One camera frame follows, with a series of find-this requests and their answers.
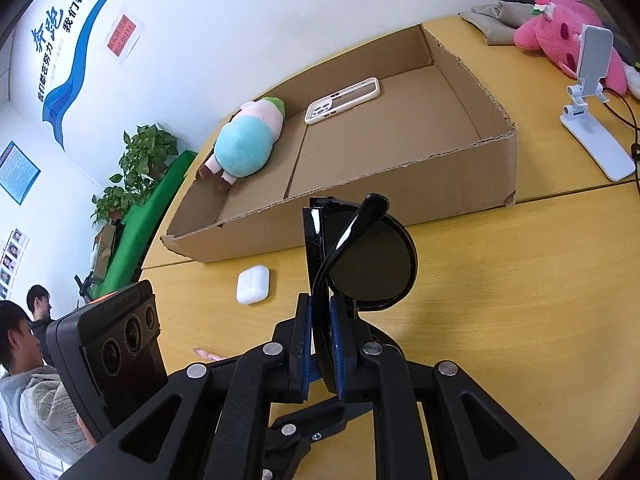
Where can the large potted green plant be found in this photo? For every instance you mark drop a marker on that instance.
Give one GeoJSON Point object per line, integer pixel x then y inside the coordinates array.
{"type": "Point", "coordinates": [147, 155]}

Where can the blue pink pig plush toy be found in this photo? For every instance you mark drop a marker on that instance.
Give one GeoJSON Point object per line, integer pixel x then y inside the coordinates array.
{"type": "Point", "coordinates": [245, 145]}

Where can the row of wall photos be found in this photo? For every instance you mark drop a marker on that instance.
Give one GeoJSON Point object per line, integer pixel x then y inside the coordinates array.
{"type": "Point", "coordinates": [12, 260]}

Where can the blue wall poster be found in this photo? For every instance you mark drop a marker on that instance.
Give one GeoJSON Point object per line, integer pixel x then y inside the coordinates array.
{"type": "Point", "coordinates": [17, 172]}

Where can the black sunglasses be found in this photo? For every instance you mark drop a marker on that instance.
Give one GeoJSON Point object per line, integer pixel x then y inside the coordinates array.
{"type": "Point", "coordinates": [370, 260]}

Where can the blue wall decal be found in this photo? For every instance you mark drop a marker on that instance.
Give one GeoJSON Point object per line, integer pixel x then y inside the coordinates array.
{"type": "Point", "coordinates": [70, 85]}

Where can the beige grey cloth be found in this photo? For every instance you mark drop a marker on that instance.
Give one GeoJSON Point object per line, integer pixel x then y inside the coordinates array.
{"type": "Point", "coordinates": [495, 22]}

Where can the red wall notice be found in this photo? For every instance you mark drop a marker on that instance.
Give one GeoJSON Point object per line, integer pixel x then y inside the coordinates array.
{"type": "Point", "coordinates": [122, 37]}

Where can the brown cardboard box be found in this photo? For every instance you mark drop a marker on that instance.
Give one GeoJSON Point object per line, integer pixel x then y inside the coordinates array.
{"type": "Point", "coordinates": [400, 125]}

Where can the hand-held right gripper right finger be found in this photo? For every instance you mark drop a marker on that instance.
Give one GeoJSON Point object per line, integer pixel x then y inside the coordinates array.
{"type": "Point", "coordinates": [339, 355]}

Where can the pink bear plush toy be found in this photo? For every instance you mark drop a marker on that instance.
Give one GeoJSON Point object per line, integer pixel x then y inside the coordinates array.
{"type": "Point", "coordinates": [550, 30]}

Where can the green cloth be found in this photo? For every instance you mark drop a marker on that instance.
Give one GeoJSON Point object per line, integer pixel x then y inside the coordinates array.
{"type": "Point", "coordinates": [150, 210]}

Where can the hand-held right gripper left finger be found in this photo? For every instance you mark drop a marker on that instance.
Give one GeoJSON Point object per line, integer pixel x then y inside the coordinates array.
{"type": "Point", "coordinates": [302, 340]}

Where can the white clear phone case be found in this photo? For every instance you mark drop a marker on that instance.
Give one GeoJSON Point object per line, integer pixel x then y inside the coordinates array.
{"type": "Point", "coordinates": [320, 110]}

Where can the person's left hand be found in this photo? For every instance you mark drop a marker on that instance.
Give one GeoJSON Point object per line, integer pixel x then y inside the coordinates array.
{"type": "Point", "coordinates": [206, 354]}

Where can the small potted green plant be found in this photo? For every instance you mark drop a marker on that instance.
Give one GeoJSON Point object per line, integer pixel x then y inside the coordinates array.
{"type": "Point", "coordinates": [111, 205]}

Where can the white folding phone stand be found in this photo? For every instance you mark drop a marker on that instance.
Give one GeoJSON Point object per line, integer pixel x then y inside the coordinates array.
{"type": "Point", "coordinates": [595, 55]}

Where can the small cardboard box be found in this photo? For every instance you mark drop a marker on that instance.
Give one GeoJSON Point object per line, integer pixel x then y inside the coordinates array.
{"type": "Point", "coordinates": [102, 247]}

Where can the white earbuds case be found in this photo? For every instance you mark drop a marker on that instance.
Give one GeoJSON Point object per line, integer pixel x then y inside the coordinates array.
{"type": "Point", "coordinates": [252, 285]}

